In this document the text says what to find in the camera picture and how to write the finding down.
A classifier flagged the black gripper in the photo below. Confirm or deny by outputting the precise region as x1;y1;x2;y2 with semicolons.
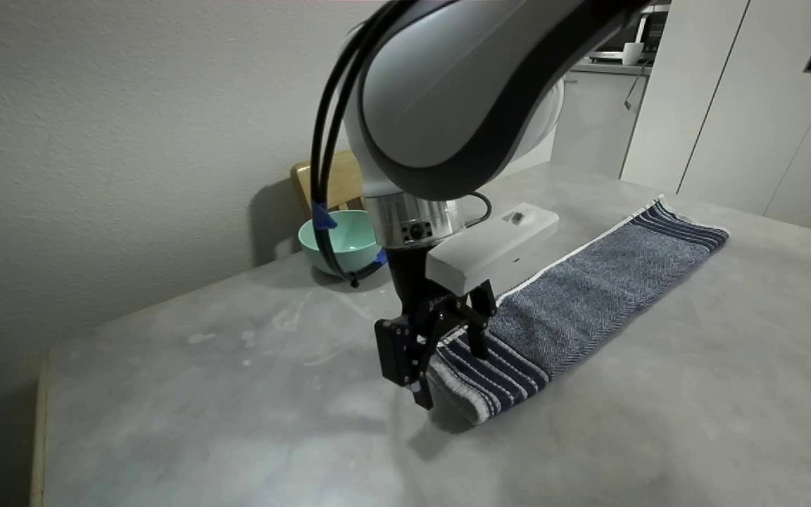
373;247;494;408

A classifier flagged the blue striped towel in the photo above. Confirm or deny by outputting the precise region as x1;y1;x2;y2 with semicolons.
427;199;728;432

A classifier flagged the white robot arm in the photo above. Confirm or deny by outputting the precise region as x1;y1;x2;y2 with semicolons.
342;0;646;408

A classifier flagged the teal ceramic bowl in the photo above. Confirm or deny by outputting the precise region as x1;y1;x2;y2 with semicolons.
297;209;383;276

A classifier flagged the white cabinet with counter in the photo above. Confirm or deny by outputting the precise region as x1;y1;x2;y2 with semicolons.
551;64;646;177

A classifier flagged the microwave oven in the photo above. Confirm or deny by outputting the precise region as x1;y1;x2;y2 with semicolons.
607;2;670;56

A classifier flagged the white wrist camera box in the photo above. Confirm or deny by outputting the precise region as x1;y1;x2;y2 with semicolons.
425;202;560;297

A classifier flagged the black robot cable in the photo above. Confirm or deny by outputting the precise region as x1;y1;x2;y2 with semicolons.
306;0;415;291

